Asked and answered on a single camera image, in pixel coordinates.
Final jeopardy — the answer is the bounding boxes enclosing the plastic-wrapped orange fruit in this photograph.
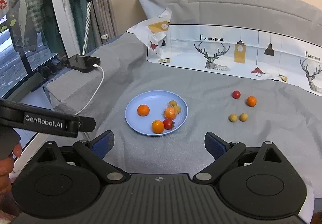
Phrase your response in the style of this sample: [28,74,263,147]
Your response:
[164,106,177,120]

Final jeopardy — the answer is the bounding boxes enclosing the hanging plaid clothes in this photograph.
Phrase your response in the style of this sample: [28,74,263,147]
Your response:
[1,0,45,52]

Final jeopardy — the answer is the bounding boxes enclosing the orange kumquat front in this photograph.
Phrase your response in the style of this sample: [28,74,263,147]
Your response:
[152,120,165,134]

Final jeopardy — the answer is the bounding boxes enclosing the grey headboard cushion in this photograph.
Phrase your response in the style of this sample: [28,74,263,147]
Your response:
[133,0,322,48]

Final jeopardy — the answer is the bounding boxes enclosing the yellow-green round fruit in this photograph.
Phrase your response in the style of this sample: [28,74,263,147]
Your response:
[173,105,181,114]

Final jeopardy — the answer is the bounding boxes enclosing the grey curtain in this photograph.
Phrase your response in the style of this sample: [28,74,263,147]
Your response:
[91,0,118,46]

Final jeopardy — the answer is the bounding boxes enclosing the red cherry tomato on plate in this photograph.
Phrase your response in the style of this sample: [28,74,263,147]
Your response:
[163,118,175,130]

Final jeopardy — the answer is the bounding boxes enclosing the grey bed blanket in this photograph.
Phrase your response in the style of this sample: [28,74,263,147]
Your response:
[10,31,322,222]

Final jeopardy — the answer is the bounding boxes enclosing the yellow-green fruit left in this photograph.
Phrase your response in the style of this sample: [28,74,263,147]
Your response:
[228,113,238,123]

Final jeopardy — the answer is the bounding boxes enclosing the white window frame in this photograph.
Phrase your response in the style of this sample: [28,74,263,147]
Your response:
[52,0,80,57]

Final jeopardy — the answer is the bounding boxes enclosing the deer print white sheet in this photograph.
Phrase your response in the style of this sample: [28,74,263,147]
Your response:
[127,9,321,96]

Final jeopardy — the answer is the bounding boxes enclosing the light blue round plate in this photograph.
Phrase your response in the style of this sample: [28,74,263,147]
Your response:
[125,90,189,137]

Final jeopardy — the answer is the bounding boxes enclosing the orange kumquat middle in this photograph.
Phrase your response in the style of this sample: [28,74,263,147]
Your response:
[246,96,257,107]

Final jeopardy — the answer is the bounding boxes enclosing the yellow-green fruit on plate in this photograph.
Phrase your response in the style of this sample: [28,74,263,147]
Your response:
[168,100,177,106]

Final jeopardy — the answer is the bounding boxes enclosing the yellow-green fruit right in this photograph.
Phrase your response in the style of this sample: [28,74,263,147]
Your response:
[239,113,248,122]

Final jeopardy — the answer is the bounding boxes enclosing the red cherry tomato on bed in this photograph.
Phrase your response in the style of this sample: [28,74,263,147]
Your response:
[231,90,241,99]

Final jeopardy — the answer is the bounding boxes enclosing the small orange kumquat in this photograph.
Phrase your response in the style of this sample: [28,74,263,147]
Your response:
[137,104,150,117]

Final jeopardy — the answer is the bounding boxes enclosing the garment steamer with hose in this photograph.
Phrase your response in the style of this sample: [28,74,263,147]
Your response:
[65,0,120,56]

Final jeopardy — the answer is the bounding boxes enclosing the black smartphone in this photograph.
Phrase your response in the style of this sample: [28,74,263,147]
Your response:
[62,55,100,73]

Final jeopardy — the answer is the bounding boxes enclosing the person's left hand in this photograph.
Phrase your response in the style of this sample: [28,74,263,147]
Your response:
[0,143,22,195]

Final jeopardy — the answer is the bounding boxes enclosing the white charging cable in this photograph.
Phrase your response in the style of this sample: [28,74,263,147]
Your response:
[74,63,105,116]

